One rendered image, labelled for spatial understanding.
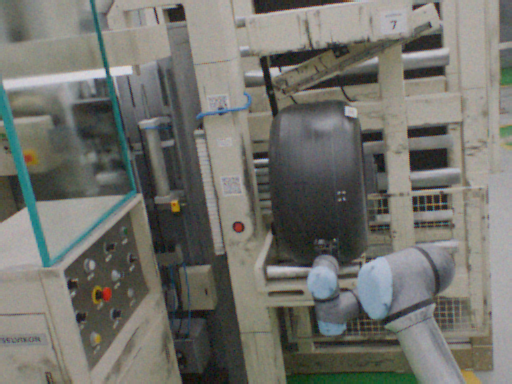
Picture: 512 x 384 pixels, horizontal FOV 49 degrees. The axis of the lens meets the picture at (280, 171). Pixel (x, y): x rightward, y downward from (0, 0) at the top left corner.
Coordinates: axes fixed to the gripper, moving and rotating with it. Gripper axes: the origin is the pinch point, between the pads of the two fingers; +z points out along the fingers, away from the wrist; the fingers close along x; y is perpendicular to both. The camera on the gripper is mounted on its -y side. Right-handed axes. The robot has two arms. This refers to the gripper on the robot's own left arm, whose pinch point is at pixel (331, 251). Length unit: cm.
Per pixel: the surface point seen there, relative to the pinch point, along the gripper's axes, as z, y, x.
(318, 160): -2.6, 30.7, 0.7
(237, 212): 16.2, 11.8, 33.9
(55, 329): -53, 1, 66
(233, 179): 14.5, 24.2, 33.3
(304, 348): 85, -77, 27
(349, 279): 12.4, -14.3, -4.1
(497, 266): 194, -79, -88
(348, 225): -2.9, 9.2, -6.7
